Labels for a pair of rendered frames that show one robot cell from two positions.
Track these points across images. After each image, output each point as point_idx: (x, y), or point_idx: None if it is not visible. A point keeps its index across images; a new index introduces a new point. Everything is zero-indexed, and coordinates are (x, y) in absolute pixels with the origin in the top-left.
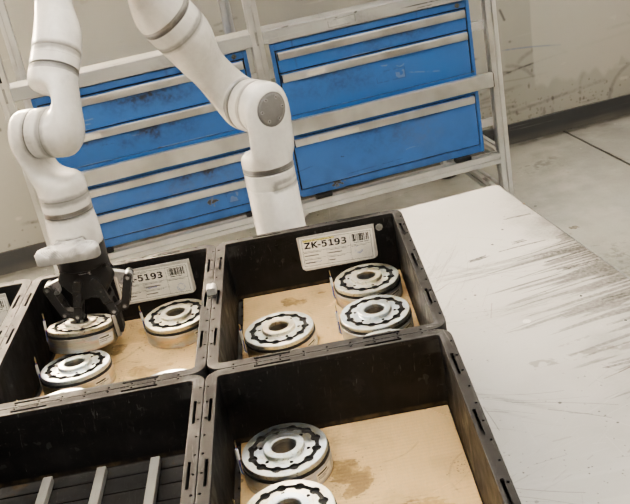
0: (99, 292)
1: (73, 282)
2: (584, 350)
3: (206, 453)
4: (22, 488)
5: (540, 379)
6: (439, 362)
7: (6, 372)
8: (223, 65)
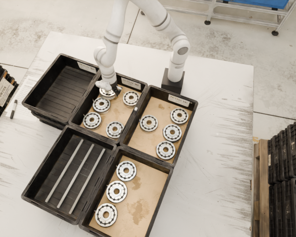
0: (112, 90)
1: None
2: (221, 154)
3: (103, 177)
4: (77, 137)
5: (205, 157)
6: (168, 171)
7: (82, 106)
8: (175, 31)
